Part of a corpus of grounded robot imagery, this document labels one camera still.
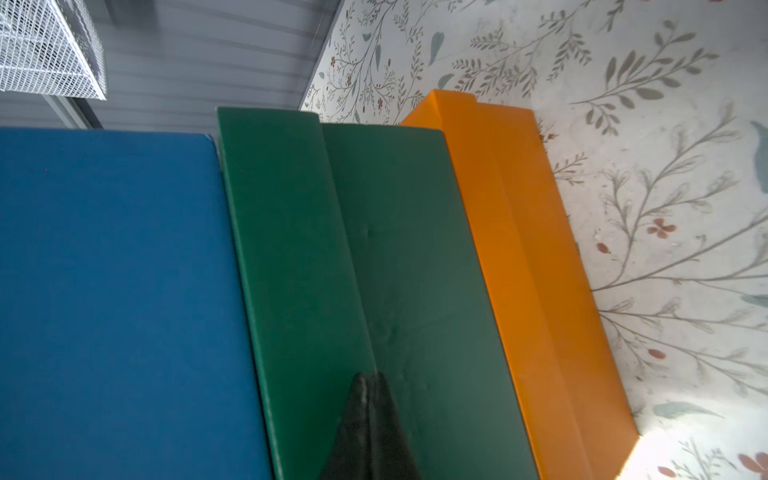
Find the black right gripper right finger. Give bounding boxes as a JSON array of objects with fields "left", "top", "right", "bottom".
[{"left": 367, "top": 372, "right": 421, "bottom": 480}]

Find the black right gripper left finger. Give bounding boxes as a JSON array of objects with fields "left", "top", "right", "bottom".
[{"left": 319, "top": 372, "right": 369, "bottom": 480}]

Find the orange shoebox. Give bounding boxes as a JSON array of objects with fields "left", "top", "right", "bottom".
[{"left": 405, "top": 90, "right": 639, "bottom": 479}]

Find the green shoebox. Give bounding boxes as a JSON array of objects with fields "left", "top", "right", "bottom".
[{"left": 217, "top": 107, "right": 538, "bottom": 479}]

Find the blue shoebox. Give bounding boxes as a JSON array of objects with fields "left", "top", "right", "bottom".
[{"left": 1, "top": 128, "right": 272, "bottom": 479}]

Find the aluminium frame rail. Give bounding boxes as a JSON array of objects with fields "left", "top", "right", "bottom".
[{"left": 42, "top": 95, "right": 97, "bottom": 130}]

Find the white wire mesh basket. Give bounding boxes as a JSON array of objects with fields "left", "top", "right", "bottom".
[{"left": 1, "top": 0, "right": 107, "bottom": 100}]

